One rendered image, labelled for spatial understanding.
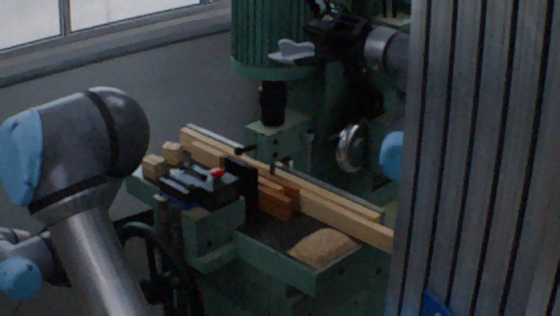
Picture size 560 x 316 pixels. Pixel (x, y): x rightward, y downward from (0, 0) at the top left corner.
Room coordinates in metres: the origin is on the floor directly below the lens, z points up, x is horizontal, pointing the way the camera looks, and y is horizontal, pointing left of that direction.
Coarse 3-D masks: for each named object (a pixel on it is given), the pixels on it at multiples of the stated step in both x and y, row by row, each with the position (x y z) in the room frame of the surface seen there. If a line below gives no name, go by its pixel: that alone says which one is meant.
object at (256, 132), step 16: (288, 112) 1.67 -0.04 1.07; (256, 128) 1.58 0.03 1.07; (272, 128) 1.58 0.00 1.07; (288, 128) 1.59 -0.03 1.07; (304, 128) 1.63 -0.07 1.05; (256, 144) 1.57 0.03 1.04; (272, 144) 1.55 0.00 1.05; (288, 144) 1.59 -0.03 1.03; (304, 144) 1.63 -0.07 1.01; (256, 160) 1.57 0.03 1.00; (272, 160) 1.55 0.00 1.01
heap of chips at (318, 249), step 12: (312, 240) 1.37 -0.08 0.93; (324, 240) 1.37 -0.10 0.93; (336, 240) 1.38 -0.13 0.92; (348, 240) 1.39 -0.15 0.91; (288, 252) 1.37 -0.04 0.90; (300, 252) 1.35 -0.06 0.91; (312, 252) 1.34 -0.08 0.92; (324, 252) 1.34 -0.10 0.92; (336, 252) 1.36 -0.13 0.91; (312, 264) 1.33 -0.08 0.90; (324, 264) 1.33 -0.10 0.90
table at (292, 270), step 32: (192, 160) 1.77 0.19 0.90; (128, 192) 1.70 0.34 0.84; (256, 224) 1.48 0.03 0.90; (288, 224) 1.48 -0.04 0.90; (320, 224) 1.48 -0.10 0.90; (192, 256) 1.40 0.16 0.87; (224, 256) 1.41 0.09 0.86; (256, 256) 1.40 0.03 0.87; (288, 256) 1.36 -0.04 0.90; (352, 256) 1.37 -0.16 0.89; (320, 288) 1.31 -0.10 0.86
